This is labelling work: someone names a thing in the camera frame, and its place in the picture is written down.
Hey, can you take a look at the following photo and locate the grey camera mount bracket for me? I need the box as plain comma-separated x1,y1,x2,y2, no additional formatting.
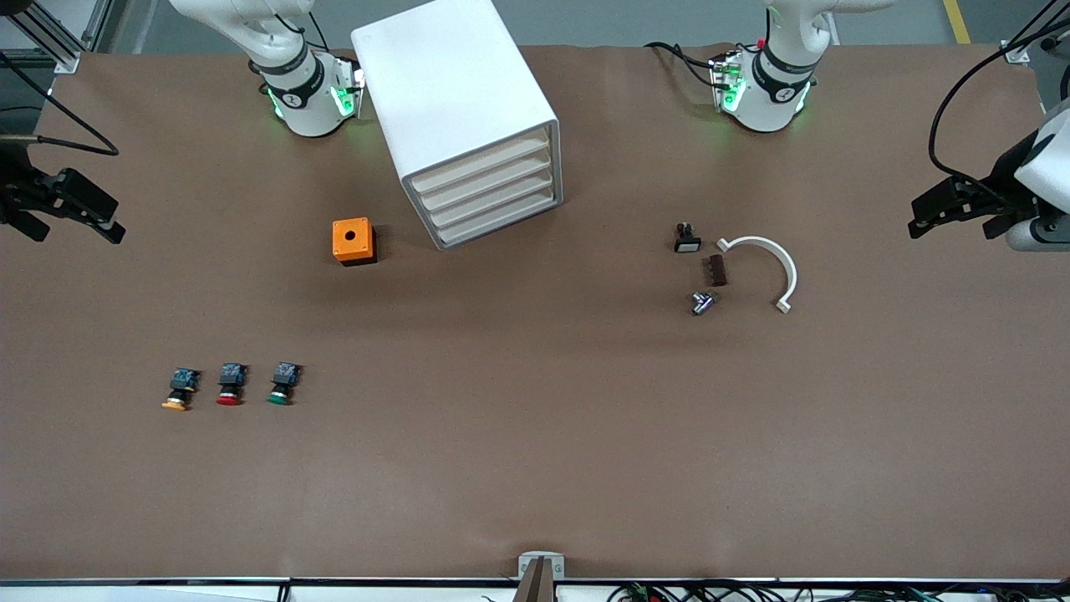
517,551,566,582

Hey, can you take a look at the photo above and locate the red mushroom push button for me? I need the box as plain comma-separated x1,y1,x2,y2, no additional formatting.
216,363,250,407

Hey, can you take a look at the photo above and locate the white curved plastic bracket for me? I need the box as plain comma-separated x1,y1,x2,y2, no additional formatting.
715,236,799,314

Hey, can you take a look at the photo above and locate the grey-brown camera post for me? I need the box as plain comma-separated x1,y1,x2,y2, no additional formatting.
512,558,558,602

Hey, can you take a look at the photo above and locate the green mushroom push button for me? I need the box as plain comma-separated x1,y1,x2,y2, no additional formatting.
267,362,303,407

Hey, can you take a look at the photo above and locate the orange button enclosure box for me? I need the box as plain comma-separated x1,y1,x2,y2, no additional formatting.
332,217,378,268

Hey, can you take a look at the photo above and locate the black left arm base cable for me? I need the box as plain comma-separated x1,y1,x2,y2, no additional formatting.
644,40,721,89

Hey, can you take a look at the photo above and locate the yellow mushroom push button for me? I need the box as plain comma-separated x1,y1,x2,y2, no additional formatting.
161,368,201,412

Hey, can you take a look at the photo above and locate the aluminium frame profile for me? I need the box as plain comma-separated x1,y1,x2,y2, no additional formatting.
0,0,114,74
1003,0,1070,66

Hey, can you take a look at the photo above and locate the tangled cable bundle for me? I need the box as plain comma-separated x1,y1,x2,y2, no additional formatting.
606,582,1070,602

